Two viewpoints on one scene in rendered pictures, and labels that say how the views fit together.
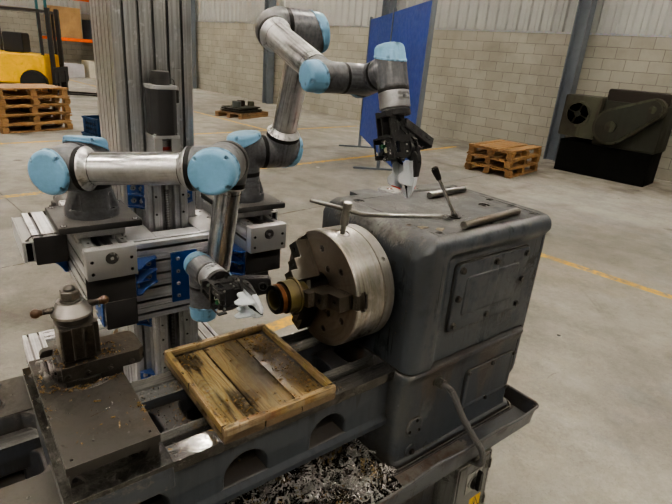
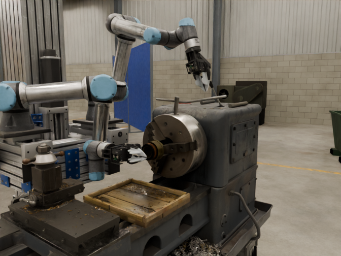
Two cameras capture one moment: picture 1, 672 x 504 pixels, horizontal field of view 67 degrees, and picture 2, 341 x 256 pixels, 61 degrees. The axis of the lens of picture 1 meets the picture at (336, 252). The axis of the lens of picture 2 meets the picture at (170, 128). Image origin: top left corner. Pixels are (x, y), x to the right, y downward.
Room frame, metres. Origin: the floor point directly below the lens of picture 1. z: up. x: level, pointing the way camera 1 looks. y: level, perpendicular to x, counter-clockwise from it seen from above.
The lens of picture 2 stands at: (-0.11, 0.36, 1.38)
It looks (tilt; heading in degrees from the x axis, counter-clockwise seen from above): 9 degrees down; 345
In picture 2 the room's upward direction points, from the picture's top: straight up
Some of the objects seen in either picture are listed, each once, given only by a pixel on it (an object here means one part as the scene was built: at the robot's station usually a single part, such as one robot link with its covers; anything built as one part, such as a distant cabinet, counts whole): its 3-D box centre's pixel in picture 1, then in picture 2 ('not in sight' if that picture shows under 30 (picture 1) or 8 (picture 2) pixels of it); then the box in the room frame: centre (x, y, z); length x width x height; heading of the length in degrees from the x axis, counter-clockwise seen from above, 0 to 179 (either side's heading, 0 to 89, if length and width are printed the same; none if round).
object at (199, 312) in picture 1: (205, 298); (96, 167); (1.31, 0.37, 0.97); 0.11 x 0.08 x 0.11; 178
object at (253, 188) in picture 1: (242, 183); (97, 111); (1.74, 0.35, 1.21); 0.15 x 0.15 x 0.10
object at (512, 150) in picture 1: (503, 157); not in sight; (8.98, -2.79, 0.22); 1.25 x 0.86 x 0.44; 139
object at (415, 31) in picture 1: (386, 93); (128, 91); (8.08, -0.55, 1.18); 4.12 x 0.80 x 2.35; 8
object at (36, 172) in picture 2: (77, 334); (47, 176); (0.92, 0.53, 1.07); 0.07 x 0.07 x 0.10; 39
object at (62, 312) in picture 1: (70, 306); (44, 157); (0.92, 0.54, 1.13); 0.08 x 0.08 x 0.03
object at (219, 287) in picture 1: (225, 291); (117, 153); (1.16, 0.27, 1.08); 0.12 x 0.09 x 0.08; 39
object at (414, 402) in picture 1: (404, 420); (206, 232); (1.52, -0.30, 0.43); 0.60 x 0.48 x 0.86; 129
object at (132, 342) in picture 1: (91, 360); (54, 194); (0.93, 0.51, 0.99); 0.20 x 0.10 x 0.05; 129
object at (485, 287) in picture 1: (429, 263); (208, 136); (1.52, -0.30, 1.06); 0.59 x 0.48 x 0.39; 129
